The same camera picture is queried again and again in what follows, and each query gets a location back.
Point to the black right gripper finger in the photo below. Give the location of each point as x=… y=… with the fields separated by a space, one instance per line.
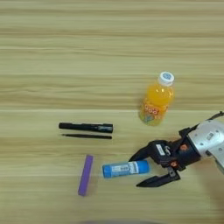
x=143 y=153
x=159 y=180

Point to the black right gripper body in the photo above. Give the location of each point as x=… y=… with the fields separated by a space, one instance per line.
x=185 y=154

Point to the blue glue stick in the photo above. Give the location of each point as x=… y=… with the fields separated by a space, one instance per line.
x=125 y=169

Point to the orange juice bottle white cap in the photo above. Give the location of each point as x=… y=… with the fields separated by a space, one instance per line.
x=157 y=96

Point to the purple rectangular block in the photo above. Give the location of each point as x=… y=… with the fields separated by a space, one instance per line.
x=85 y=175

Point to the small black box white label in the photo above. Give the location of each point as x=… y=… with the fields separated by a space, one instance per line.
x=159 y=151

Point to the thin black stick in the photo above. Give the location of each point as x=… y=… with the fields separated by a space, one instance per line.
x=87 y=136

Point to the black marker pen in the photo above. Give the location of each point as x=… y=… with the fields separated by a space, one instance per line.
x=84 y=127

